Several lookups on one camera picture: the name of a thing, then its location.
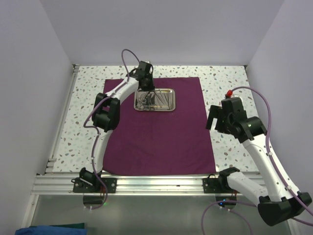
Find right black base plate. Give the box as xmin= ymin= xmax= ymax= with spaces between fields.
xmin=202 ymin=174 xmax=234 ymax=194

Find purple surgical cloth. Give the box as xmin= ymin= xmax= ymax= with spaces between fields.
xmin=103 ymin=77 xmax=216 ymax=176

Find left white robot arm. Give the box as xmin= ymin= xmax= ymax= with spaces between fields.
xmin=80 ymin=61 xmax=155 ymax=192

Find steel instrument tray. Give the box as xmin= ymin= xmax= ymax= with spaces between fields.
xmin=134 ymin=88 xmax=176 ymax=112

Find blue cloth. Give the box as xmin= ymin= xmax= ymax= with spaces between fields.
xmin=15 ymin=226 xmax=88 ymax=235

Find steel scissors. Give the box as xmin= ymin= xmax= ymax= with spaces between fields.
xmin=136 ymin=97 xmax=150 ymax=110

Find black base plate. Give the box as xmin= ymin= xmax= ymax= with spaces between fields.
xmin=202 ymin=174 xmax=234 ymax=194
xmin=71 ymin=177 xmax=117 ymax=193

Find green cloth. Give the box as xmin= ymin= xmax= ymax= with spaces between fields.
xmin=30 ymin=223 xmax=85 ymax=229

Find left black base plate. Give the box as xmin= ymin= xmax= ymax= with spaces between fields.
xmin=71 ymin=177 xmax=117 ymax=193

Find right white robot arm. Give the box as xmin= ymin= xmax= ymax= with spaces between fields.
xmin=203 ymin=97 xmax=312 ymax=226

